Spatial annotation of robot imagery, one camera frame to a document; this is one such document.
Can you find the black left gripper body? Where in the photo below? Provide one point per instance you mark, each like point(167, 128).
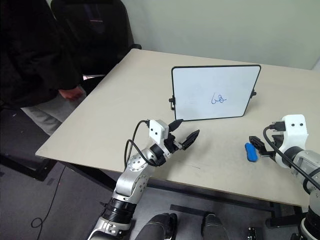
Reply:
point(172, 144)

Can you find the person's grey trousers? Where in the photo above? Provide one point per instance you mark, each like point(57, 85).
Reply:
point(50, 112)

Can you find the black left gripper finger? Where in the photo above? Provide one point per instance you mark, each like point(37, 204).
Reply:
point(190, 139)
point(176, 124)

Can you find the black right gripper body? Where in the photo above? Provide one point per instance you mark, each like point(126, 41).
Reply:
point(277, 140)

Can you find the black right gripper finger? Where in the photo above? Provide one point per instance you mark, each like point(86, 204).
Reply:
point(257, 144)

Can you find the black office chair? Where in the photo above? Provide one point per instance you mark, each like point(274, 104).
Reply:
point(100, 32)

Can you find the small black floor object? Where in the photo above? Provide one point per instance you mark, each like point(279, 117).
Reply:
point(251, 233)

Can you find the person's bare hand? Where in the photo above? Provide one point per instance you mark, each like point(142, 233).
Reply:
point(71, 93)

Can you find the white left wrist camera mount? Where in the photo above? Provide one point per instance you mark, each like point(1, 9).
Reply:
point(156, 130)

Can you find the blue eraser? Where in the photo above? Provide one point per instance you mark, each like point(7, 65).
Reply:
point(251, 153)

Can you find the seated person in black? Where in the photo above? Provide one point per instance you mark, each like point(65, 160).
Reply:
point(30, 50)

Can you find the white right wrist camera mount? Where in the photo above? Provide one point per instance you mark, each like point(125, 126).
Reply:
point(295, 132)

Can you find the dark rounded shape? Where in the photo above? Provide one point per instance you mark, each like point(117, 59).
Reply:
point(214, 226)
point(157, 227)

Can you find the black-framed white whiteboard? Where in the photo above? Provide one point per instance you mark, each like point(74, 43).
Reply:
point(215, 87)

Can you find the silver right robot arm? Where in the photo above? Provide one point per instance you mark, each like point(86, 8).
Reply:
point(306, 162)

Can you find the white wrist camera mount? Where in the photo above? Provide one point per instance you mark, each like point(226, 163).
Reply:
point(156, 130)
point(295, 132)

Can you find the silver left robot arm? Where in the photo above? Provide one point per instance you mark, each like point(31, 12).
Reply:
point(132, 175)

